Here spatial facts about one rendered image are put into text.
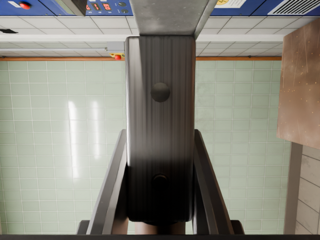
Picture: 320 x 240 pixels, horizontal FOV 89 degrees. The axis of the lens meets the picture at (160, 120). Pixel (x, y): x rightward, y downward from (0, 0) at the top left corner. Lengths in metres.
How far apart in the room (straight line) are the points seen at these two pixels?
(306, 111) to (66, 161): 1.62
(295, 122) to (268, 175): 0.86
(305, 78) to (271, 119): 0.74
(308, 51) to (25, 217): 2.26
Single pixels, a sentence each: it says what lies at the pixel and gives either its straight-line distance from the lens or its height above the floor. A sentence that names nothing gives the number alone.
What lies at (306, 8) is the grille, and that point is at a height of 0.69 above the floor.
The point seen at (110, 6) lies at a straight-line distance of 0.71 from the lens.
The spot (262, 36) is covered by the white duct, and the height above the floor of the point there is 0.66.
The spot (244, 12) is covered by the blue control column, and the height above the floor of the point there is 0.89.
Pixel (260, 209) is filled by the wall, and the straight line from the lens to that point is 1.87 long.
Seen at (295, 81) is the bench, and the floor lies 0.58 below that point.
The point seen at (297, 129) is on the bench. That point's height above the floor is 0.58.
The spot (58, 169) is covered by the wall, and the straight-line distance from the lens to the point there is 1.68.
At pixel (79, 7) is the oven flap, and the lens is 0.49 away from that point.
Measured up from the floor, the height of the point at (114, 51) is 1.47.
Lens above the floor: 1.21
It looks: 1 degrees down
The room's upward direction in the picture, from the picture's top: 90 degrees counter-clockwise
